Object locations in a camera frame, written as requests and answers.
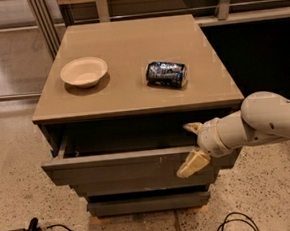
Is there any black looped cable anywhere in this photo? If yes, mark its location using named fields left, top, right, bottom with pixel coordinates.
left=215, top=209, right=262, bottom=231

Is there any grey middle drawer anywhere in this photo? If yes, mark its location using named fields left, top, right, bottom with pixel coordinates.
left=74, top=173, right=215, bottom=196

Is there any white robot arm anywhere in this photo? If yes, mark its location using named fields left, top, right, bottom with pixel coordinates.
left=177, top=91, right=290, bottom=178

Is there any metal railing frame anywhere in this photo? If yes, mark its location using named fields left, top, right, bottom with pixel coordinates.
left=26, top=0, right=290, bottom=55

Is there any grey drawer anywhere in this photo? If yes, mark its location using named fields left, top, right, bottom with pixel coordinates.
left=87, top=191, right=210, bottom=217
left=42, top=115, right=240, bottom=188
left=74, top=173, right=215, bottom=196

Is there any grey drawer cabinet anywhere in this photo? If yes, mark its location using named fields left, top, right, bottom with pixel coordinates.
left=33, top=15, right=243, bottom=205

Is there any crushed blue soda can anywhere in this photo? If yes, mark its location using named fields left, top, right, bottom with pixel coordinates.
left=146, top=61, right=188, bottom=88

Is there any grey top drawer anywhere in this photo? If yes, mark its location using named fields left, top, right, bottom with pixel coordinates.
left=42, top=115, right=240, bottom=188

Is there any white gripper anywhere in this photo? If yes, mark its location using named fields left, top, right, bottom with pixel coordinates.
left=177, top=117, right=234, bottom=178

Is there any grey bottom drawer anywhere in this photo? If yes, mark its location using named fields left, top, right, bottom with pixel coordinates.
left=87, top=191, right=210, bottom=217

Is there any white paper bowl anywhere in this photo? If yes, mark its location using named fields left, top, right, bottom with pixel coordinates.
left=60, top=56, right=108, bottom=88

